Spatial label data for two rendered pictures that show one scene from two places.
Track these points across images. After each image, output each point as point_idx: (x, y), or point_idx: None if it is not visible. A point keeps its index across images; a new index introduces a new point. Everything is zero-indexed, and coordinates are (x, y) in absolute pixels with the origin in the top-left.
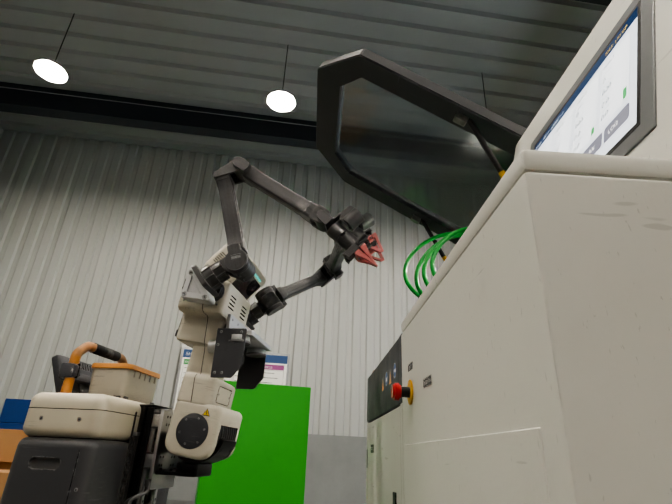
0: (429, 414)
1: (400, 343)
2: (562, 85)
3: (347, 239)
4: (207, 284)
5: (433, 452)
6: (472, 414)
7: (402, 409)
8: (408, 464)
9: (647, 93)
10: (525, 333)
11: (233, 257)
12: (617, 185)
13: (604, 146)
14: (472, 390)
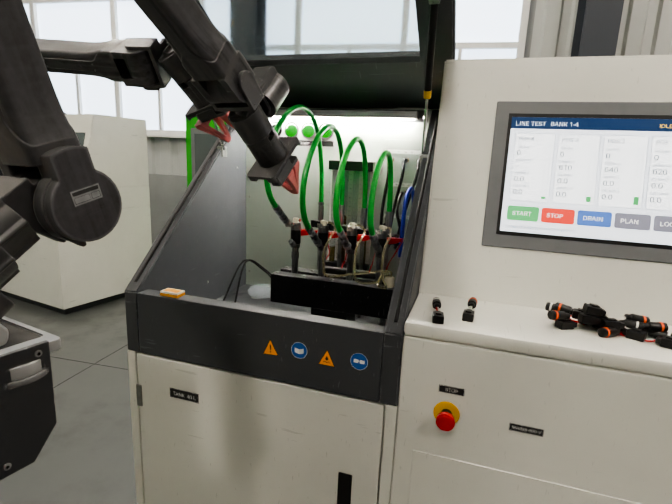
0: (524, 455)
1: (399, 345)
2: (568, 75)
3: (277, 147)
4: (14, 305)
5: (533, 486)
6: (656, 494)
7: (396, 413)
8: (425, 469)
9: None
10: None
11: (81, 199)
12: None
13: (654, 234)
14: (664, 482)
